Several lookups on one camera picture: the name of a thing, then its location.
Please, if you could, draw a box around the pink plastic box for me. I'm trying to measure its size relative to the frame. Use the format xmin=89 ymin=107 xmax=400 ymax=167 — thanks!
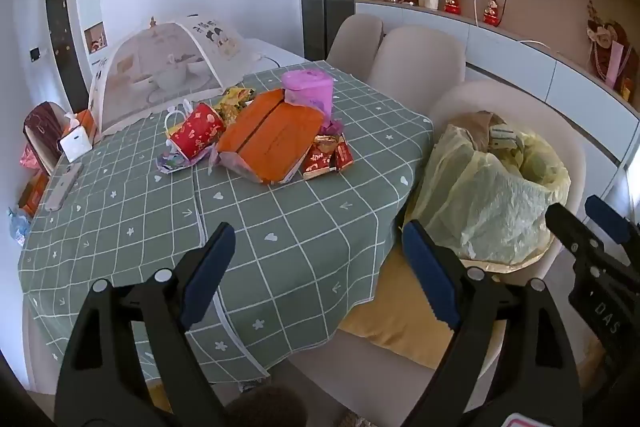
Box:
xmin=281 ymin=68 xmax=336 ymax=118

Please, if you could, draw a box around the bin with yellow bag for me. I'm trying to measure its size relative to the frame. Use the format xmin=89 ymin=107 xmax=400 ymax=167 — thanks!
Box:
xmin=405 ymin=109 xmax=572 ymax=275

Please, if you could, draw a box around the shiny purple wrapper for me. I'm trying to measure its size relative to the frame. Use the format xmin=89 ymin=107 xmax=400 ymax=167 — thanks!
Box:
xmin=155 ymin=142 xmax=221 ymax=175

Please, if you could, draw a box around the clear water bottle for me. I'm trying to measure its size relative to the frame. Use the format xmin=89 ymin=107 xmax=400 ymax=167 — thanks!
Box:
xmin=7 ymin=207 xmax=33 ymax=248

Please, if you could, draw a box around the dark door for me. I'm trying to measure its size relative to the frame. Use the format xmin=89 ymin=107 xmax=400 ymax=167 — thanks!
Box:
xmin=45 ymin=0 xmax=88 ymax=112

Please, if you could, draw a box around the open orange cardboard box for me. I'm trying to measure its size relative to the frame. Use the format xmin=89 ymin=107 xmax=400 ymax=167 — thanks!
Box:
xmin=19 ymin=169 xmax=51 ymax=215

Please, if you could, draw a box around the large orange box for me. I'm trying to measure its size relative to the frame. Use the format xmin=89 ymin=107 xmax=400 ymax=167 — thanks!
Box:
xmin=215 ymin=88 xmax=326 ymax=185

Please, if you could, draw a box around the grey phone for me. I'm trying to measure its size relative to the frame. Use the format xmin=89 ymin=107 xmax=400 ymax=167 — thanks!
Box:
xmin=44 ymin=163 xmax=83 ymax=212

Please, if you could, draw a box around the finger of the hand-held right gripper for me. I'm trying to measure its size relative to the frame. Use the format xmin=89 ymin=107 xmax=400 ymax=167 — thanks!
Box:
xmin=584 ymin=194 xmax=640 ymax=258
xmin=545 ymin=203 xmax=608 ymax=268

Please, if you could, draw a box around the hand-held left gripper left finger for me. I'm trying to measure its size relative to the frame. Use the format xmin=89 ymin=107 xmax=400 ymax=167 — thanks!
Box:
xmin=54 ymin=222 xmax=237 ymax=427

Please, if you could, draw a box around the brown fuzzy cloth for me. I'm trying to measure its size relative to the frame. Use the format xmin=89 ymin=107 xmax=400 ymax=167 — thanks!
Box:
xmin=225 ymin=384 xmax=308 ymax=427

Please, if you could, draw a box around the white crushed carton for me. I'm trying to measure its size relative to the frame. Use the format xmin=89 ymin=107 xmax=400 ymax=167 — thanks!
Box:
xmin=487 ymin=122 xmax=518 ymax=152

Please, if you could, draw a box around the white tissue box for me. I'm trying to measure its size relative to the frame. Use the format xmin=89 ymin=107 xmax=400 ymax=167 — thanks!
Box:
xmin=59 ymin=113 xmax=93 ymax=156

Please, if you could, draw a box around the white sideboard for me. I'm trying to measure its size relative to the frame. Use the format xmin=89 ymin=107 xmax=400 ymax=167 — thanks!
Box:
xmin=355 ymin=1 xmax=640 ymax=168

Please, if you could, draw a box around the beige chair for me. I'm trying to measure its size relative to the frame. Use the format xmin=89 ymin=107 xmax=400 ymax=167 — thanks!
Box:
xmin=27 ymin=104 xmax=70 ymax=175
xmin=365 ymin=26 xmax=467 ymax=115
xmin=325 ymin=13 xmax=385 ymax=75
xmin=280 ymin=81 xmax=587 ymax=408

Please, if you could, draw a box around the crumpled brown paper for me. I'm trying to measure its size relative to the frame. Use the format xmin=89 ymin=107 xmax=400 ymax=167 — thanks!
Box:
xmin=447 ymin=109 xmax=501 ymax=152

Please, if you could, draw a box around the small orange box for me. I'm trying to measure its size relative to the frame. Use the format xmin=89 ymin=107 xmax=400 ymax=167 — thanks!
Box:
xmin=75 ymin=109 xmax=98 ymax=142

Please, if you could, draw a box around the yellow seat cushion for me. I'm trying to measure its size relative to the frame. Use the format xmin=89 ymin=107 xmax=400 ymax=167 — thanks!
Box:
xmin=340 ymin=247 xmax=506 ymax=373
xmin=145 ymin=382 xmax=175 ymax=414

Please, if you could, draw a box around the mesh food cover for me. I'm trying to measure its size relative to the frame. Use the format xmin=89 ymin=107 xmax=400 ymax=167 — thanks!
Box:
xmin=89 ymin=14 xmax=281 ymax=136

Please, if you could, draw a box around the green checked tablecloth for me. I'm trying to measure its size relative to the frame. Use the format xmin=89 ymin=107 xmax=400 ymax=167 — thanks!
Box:
xmin=17 ymin=59 xmax=435 ymax=383

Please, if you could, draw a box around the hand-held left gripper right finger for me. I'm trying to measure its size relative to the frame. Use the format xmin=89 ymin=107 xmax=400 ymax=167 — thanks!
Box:
xmin=401 ymin=219 xmax=583 ymax=427

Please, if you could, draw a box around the dark red cloth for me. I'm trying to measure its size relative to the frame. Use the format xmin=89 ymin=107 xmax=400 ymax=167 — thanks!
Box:
xmin=24 ymin=102 xmax=66 ymax=158

